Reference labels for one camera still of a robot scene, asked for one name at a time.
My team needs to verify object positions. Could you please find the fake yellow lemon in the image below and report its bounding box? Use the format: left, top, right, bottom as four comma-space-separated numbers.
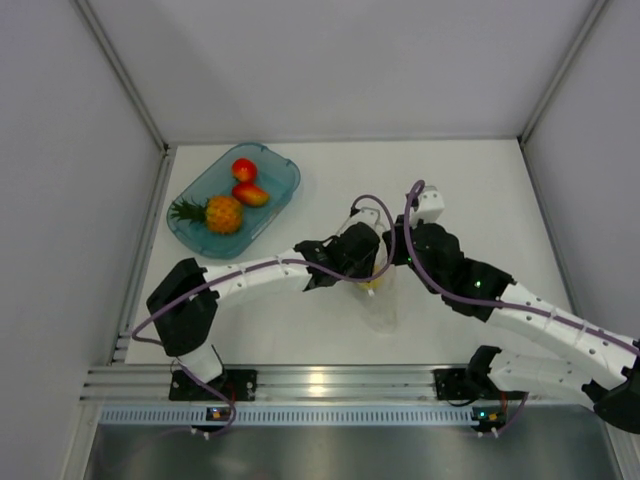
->
358, 277, 386, 296

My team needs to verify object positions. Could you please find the clear zip top bag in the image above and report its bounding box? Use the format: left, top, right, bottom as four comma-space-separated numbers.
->
350, 265, 398, 334

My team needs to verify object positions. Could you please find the fake red yellow mango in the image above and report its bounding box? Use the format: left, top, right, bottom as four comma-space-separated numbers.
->
231, 182, 270, 208

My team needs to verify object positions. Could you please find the fake pineapple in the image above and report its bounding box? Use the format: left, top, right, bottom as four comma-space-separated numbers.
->
169, 195, 244, 235

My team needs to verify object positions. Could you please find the fake red apple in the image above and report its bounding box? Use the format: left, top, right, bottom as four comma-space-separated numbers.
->
231, 157, 258, 183

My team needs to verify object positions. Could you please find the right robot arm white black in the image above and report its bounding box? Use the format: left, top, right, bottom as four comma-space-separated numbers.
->
382, 217, 639, 434

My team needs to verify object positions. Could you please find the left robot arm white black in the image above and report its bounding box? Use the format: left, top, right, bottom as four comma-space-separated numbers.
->
146, 222, 381, 400

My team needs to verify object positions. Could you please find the teal plastic bin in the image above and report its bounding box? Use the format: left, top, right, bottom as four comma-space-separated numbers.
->
166, 143, 301, 259

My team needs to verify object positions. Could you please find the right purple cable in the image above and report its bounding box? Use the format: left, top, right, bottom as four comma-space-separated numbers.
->
403, 180, 640, 436

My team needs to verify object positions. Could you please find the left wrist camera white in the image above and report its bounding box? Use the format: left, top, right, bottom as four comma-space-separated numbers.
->
343, 207, 381, 229

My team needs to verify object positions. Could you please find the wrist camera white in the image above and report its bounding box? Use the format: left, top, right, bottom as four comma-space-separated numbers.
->
407, 185, 445, 227
343, 207, 381, 229

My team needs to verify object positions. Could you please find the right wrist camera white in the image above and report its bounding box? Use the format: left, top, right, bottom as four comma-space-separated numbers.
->
407, 185, 445, 227

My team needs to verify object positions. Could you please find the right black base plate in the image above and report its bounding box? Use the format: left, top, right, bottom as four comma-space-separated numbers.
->
433, 368, 501, 402

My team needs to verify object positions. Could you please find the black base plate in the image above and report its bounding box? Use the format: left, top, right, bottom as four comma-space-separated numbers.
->
433, 368, 501, 402
168, 369, 257, 402

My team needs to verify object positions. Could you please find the right aluminium frame post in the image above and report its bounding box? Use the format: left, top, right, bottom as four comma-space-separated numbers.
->
517, 0, 612, 148

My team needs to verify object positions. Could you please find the aluminium frame post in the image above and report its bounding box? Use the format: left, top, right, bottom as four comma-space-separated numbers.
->
71, 0, 169, 153
517, 0, 612, 148

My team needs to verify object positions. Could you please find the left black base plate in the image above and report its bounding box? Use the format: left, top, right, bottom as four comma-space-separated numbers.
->
168, 369, 257, 402

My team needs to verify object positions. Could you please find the aluminium mounting rail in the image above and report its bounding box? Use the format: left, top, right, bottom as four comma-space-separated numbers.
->
80, 364, 452, 403

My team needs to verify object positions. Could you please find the white slotted cable duct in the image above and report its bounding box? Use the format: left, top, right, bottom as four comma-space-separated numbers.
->
99, 405, 487, 427

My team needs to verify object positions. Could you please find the left aluminium frame post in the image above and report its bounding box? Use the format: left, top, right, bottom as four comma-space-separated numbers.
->
71, 0, 169, 153

